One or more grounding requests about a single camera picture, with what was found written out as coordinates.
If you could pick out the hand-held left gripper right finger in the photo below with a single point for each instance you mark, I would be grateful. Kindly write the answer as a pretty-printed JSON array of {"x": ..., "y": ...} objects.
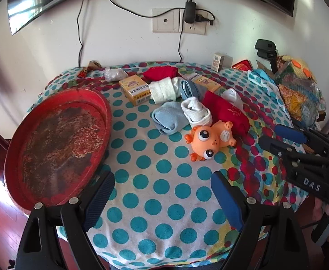
[{"x": 228, "y": 199}]

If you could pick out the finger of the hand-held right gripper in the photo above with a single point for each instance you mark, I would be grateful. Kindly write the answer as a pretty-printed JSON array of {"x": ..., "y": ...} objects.
[
  {"x": 274, "y": 144},
  {"x": 291, "y": 135}
]

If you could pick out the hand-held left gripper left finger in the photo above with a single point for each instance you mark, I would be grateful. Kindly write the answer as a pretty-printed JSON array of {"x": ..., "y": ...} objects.
[{"x": 99, "y": 199}]

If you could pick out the large red sock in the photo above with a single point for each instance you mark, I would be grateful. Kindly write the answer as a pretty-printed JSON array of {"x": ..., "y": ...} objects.
[{"x": 229, "y": 115}]

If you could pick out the orange rubber toy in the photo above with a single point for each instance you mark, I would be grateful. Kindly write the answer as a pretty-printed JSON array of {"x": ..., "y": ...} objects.
[{"x": 206, "y": 140}]

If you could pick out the plain white sock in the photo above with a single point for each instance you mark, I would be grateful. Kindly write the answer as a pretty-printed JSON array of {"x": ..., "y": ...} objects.
[{"x": 233, "y": 97}]

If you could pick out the round red tray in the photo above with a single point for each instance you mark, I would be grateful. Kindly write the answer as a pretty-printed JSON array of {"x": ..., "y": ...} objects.
[{"x": 57, "y": 146}]

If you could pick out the white sock with grey toe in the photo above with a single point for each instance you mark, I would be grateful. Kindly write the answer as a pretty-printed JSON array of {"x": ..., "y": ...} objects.
[{"x": 195, "y": 112}]

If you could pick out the yellow cartoon medicine box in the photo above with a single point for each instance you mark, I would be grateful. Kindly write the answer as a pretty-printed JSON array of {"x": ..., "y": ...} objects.
[
  {"x": 133, "y": 90},
  {"x": 201, "y": 80}
]

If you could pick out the blue-trimmed grey-blue sock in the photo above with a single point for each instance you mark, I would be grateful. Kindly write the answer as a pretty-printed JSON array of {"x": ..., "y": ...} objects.
[{"x": 192, "y": 90}]

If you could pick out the pale blue-grey sock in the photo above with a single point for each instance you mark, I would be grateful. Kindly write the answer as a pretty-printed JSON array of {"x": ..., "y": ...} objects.
[{"x": 167, "y": 118}]

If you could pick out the cream sock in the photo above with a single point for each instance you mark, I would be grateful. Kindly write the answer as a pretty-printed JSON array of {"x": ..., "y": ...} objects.
[{"x": 161, "y": 90}]

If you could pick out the small red sock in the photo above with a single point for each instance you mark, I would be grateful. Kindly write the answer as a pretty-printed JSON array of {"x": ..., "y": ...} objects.
[{"x": 160, "y": 73}]

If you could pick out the clear plastic bags of goods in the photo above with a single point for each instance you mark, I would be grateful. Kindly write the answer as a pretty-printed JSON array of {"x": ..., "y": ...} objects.
[{"x": 297, "y": 95}]

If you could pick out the polka-dot blanket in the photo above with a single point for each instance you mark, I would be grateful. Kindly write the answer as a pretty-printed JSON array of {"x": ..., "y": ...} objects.
[{"x": 159, "y": 174}]

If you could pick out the yellow plush toy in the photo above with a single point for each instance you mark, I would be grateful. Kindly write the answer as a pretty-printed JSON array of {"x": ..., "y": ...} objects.
[{"x": 299, "y": 67}]

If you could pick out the brown cardboard piece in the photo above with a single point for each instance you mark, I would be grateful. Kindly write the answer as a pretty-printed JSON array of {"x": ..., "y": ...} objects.
[{"x": 263, "y": 67}]

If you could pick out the red snack packet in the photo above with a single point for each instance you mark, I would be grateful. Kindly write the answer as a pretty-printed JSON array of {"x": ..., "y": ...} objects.
[{"x": 242, "y": 65}]

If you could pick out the black clamp stand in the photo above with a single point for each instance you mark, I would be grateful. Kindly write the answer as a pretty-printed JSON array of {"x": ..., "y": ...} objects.
[{"x": 266, "y": 47}]

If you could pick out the small white and brown box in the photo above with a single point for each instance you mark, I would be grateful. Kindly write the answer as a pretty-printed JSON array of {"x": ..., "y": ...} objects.
[{"x": 217, "y": 62}]

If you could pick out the crumpled clear plastic wrap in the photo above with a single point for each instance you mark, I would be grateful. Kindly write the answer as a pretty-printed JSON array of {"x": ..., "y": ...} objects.
[{"x": 115, "y": 74}]

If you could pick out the red candy wrapper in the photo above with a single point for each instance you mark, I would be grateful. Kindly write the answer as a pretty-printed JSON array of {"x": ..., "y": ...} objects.
[{"x": 84, "y": 72}]

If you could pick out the brown paper scrap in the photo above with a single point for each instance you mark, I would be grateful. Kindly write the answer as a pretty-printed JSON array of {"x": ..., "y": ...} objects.
[{"x": 94, "y": 64}]

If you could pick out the white power socket plate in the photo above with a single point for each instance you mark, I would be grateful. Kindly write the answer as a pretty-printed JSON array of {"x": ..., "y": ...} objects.
[{"x": 194, "y": 29}]

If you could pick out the black power adapter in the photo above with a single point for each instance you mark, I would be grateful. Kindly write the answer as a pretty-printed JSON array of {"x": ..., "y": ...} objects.
[{"x": 189, "y": 11}]

